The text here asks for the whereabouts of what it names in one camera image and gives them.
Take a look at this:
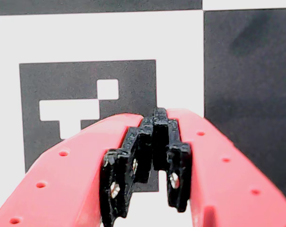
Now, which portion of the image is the black white marker checkerboard mat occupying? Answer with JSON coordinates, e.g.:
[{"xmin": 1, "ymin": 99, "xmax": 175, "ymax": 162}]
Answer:
[{"xmin": 0, "ymin": 0, "xmax": 286, "ymax": 227}]

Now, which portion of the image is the red gripper finger with black pad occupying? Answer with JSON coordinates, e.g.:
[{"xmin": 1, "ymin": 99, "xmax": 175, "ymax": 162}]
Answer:
[
  {"xmin": 152, "ymin": 107, "xmax": 286, "ymax": 227},
  {"xmin": 0, "ymin": 113, "xmax": 156, "ymax": 227}
]

